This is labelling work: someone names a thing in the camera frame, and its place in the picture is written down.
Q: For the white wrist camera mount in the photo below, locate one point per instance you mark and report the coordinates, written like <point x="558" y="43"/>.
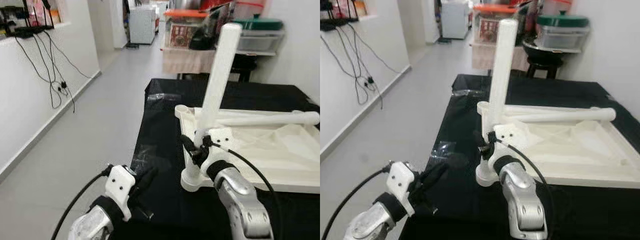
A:
<point x="510" y="134"/>
<point x="220" y="137"/>
<point x="120" y="185"/>
<point x="400" y="182"/>

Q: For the clear plastic storage container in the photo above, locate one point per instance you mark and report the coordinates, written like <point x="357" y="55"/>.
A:
<point x="260" y="41"/>
<point x="562" y="39"/>

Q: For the white box appliance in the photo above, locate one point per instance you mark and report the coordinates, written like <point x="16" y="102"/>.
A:
<point x="455" y="20"/>
<point x="142" y="25"/>

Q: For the small black floor object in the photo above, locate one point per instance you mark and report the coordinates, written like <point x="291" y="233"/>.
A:
<point x="132" y="46"/>

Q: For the dark shiny plastic bag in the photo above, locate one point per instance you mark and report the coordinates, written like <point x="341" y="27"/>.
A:
<point x="526" y="25"/>
<point x="205" y="35"/>

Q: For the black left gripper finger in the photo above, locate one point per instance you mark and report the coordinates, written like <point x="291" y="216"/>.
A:
<point x="434" y="172"/>
<point x="148" y="176"/>

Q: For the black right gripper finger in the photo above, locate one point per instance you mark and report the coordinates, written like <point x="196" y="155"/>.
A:
<point x="480" y="140"/>
<point x="188" y="145"/>

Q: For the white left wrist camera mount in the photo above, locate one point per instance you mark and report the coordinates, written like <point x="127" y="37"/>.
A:
<point x="120" y="185"/>
<point x="400" y="182"/>

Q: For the stainless steel pot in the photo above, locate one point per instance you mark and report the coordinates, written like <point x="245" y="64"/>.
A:
<point x="497" y="2"/>
<point x="187" y="4"/>

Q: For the beige covered side table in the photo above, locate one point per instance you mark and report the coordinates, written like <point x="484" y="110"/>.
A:
<point x="480" y="57"/>
<point x="185" y="61"/>

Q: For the black power plug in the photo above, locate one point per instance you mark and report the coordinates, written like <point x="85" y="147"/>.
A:
<point x="62" y="89"/>
<point x="371" y="80"/>

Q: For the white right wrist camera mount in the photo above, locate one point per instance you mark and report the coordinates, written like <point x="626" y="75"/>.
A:
<point x="510" y="134"/>
<point x="220" y="137"/>

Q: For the clear jar red band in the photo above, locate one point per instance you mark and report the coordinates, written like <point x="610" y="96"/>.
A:
<point x="557" y="5"/>
<point x="250" y="7"/>

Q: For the orange lidded storage box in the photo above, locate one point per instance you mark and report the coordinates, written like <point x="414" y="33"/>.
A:
<point x="487" y="30"/>
<point x="180" y="35"/>

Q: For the red pot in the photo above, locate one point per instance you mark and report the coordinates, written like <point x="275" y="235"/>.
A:
<point x="522" y="3"/>
<point x="210" y="4"/>

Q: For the white plastic table top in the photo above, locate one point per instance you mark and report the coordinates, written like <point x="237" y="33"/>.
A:
<point x="270" y="150"/>
<point x="575" y="145"/>

